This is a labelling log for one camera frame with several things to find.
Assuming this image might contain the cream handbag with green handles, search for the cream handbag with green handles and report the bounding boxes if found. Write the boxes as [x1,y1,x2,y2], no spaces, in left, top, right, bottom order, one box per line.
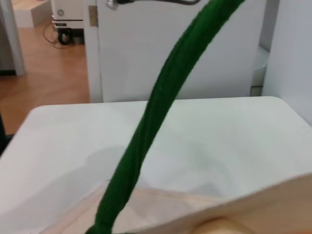
[41,0,312,234]

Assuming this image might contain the grey partition panel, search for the grey partition panel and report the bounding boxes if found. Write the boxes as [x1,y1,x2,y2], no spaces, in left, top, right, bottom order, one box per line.
[250,45,272,96]

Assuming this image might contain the brass door hinge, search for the brass door hinge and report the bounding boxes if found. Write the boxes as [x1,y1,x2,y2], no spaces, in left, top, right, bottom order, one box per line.
[88,5,98,27]

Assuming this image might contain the white wheeled cabinet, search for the white wheeled cabinet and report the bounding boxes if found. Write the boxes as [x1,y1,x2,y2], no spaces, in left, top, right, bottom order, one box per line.
[50,0,85,46]

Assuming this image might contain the white low platform box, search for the white low platform box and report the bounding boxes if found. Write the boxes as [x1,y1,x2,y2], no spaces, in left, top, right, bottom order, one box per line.
[12,0,53,29]

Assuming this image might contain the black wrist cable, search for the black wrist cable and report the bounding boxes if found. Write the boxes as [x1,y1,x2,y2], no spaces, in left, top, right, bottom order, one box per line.
[118,0,202,6]

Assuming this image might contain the silver wrist cable connector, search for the silver wrist cable connector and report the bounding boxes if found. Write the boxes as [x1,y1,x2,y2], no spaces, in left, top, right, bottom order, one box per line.
[105,0,120,11]

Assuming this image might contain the loose floor cables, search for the loose floor cables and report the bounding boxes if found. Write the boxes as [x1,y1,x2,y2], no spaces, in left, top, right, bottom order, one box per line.
[43,20,74,49]

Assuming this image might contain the grey door frame post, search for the grey door frame post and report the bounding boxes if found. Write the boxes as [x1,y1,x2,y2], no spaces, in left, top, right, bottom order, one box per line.
[0,0,26,77]

